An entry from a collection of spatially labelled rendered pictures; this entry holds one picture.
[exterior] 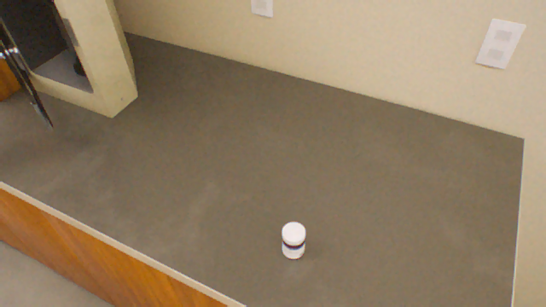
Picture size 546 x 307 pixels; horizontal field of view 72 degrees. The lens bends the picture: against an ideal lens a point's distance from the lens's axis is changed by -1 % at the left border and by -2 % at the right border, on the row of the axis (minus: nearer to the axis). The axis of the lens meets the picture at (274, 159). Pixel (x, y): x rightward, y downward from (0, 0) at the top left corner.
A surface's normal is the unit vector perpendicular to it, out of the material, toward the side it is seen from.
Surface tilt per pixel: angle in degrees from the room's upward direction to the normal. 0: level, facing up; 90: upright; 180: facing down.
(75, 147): 0
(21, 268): 0
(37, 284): 0
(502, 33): 90
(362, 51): 90
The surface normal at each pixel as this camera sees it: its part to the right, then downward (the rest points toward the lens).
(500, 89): -0.45, 0.66
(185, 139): -0.02, -0.69
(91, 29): 0.90, 0.31
